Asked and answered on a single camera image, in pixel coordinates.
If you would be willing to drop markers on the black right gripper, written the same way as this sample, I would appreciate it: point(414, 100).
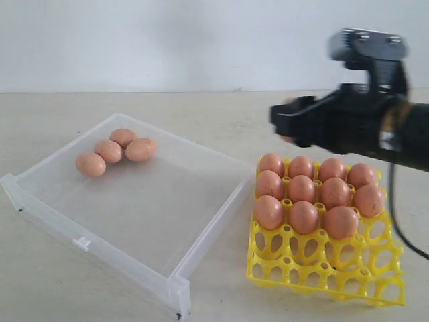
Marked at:
point(367, 122)

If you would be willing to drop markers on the brown egg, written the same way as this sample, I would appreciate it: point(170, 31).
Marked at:
point(302, 188)
point(141, 149)
point(340, 222)
point(111, 152)
point(272, 162)
point(303, 217)
point(301, 165)
point(369, 200)
point(268, 212)
point(362, 174)
point(335, 192)
point(269, 183)
point(123, 136)
point(90, 164)
point(332, 168)

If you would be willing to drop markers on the yellow plastic egg tray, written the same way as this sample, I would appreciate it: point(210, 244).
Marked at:
point(363, 266)

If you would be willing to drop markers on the clear plastic drawer bin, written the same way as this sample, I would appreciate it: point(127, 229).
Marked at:
point(152, 222)

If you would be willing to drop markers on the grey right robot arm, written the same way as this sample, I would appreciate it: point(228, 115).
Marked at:
point(416, 132)

